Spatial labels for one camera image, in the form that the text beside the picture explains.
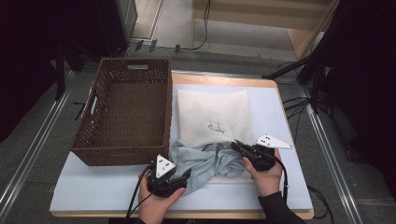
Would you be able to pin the thin black strip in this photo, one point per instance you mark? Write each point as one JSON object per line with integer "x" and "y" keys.
{"x": 79, "y": 109}

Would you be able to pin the white mesh laundry bag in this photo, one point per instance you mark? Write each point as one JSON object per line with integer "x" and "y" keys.
{"x": 214, "y": 109}

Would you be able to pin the light wooden shelf unit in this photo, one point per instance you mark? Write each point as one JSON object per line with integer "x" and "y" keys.
{"x": 264, "y": 15}

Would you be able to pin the metal floor rail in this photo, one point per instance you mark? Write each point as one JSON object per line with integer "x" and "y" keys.
{"x": 34, "y": 146}
{"x": 330, "y": 155}

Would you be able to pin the black cabinet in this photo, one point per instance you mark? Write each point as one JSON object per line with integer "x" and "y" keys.
{"x": 112, "y": 25}

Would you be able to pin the brown wicker basket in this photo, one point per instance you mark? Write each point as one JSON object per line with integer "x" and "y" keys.
{"x": 134, "y": 109}

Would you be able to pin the black metal stand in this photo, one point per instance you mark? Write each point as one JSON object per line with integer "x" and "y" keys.
{"x": 60, "y": 71}

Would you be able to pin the black floor bracket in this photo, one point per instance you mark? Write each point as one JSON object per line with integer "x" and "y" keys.
{"x": 139, "y": 45}
{"x": 177, "y": 48}
{"x": 152, "y": 45}

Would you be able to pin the person's left hand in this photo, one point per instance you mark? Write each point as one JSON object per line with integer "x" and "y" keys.
{"x": 154, "y": 208}

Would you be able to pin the black tripod stand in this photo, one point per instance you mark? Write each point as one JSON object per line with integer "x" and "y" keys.
{"x": 314, "y": 71}

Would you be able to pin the person's right hand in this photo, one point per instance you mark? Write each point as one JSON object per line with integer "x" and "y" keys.
{"x": 267, "y": 182}

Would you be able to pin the dark curtain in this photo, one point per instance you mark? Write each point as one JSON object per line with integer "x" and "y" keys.
{"x": 367, "y": 77}
{"x": 25, "y": 62}

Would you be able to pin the light blue garment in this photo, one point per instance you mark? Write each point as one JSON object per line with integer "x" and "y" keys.
{"x": 205, "y": 161}

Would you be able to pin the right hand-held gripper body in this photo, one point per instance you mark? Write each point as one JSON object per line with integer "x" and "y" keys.
{"x": 263, "y": 158}

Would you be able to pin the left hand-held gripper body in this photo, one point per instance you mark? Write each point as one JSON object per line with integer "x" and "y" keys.
{"x": 165, "y": 185}

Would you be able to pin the white table mat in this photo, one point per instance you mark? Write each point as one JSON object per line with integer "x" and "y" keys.
{"x": 93, "y": 189}

